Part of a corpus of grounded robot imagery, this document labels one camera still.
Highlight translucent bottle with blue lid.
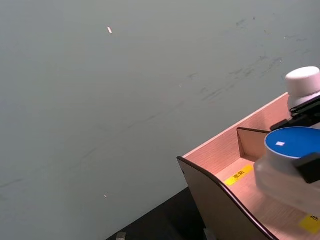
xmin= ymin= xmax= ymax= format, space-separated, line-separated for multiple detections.
xmin=253 ymin=126 xmax=320 ymax=219

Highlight black table cloth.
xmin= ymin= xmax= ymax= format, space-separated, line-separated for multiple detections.
xmin=106 ymin=186 xmax=210 ymax=240

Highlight light wooden organizer box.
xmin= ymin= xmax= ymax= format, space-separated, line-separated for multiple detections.
xmin=176 ymin=91 xmax=320 ymax=240

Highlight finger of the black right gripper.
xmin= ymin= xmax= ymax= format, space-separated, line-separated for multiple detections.
xmin=293 ymin=153 xmax=320 ymax=185
xmin=270 ymin=98 xmax=320 ymax=131

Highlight yellow label strip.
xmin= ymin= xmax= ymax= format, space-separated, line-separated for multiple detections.
xmin=224 ymin=164 xmax=253 ymax=186
xmin=299 ymin=213 xmax=320 ymax=235

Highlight white bottle with white cap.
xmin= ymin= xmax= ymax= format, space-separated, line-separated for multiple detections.
xmin=284 ymin=66 xmax=320 ymax=119

